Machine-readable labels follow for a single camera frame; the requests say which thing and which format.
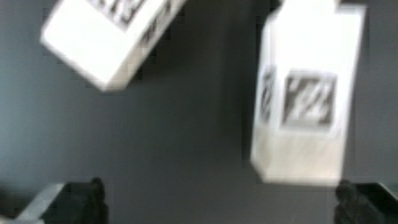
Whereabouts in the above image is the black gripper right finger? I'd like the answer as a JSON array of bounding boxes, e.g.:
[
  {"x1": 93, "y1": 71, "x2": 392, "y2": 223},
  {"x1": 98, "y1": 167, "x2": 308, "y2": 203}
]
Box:
[{"x1": 335, "y1": 180, "x2": 398, "y2": 224}]

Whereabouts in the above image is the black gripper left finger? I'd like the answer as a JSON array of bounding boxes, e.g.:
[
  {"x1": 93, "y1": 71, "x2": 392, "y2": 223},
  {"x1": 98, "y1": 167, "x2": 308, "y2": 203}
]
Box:
[{"x1": 0, "y1": 177, "x2": 111, "y2": 224}]

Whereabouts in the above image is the white table leg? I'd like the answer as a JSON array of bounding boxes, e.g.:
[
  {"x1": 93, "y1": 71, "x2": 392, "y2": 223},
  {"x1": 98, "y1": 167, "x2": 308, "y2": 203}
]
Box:
[
  {"x1": 251, "y1": 0, "x2": 367, "y2": 186},
  {"x1": 40, "y1": 0, "x2": 187, "y2": 92}
]

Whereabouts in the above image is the white table leg far left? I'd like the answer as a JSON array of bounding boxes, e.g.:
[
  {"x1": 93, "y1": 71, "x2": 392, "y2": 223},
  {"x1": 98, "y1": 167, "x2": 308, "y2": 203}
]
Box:
[{"x1": 251, "y1": 0, "x2": 367, "y2": 186}]

